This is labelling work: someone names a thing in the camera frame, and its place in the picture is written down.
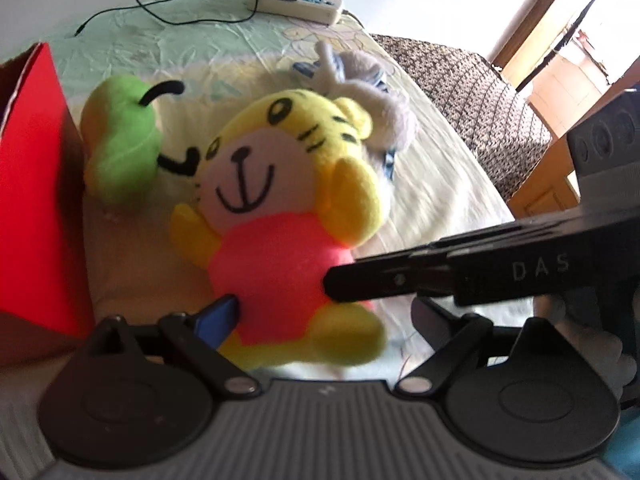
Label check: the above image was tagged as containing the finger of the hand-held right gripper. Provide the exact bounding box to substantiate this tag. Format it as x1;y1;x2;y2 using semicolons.
323;245;457;307

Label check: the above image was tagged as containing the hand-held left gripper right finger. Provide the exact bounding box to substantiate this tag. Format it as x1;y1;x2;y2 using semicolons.
395;296;568;397

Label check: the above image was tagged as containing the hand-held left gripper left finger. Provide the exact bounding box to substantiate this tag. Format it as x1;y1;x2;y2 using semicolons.
92;294;263;398

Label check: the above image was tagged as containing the yellow tiger plush toy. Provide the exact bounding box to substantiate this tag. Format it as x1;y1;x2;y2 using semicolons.
170;89;388;368

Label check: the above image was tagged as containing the white rabbit plush toy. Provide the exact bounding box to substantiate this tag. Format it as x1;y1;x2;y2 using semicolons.
291;40;419;182

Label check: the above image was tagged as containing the green plush toy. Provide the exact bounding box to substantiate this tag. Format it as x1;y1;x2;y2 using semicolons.
80;74;202;207

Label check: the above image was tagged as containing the red cardboard box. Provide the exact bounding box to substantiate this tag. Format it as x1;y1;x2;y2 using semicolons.
0;41;99;368

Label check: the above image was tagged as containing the person's right hand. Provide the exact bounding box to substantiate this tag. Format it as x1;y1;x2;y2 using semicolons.
532;294;635;403

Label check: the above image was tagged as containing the pale printed bed sheet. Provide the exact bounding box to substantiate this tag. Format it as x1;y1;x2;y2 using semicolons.
0;0;517;480

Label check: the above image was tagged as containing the light brown cabinet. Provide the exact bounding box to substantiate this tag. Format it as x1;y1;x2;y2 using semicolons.
506;55;615;222

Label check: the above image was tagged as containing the patterned brown cushion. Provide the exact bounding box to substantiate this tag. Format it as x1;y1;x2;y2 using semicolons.
369;33;555;203

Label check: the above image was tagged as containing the teal cloth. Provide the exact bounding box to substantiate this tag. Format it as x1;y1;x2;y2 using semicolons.
602;422;640;478

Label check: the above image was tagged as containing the white power strip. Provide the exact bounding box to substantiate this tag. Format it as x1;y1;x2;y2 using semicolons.
244;0;347;27

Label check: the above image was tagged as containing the wooden door frame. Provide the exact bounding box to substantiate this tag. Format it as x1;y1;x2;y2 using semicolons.
487;0;585;70

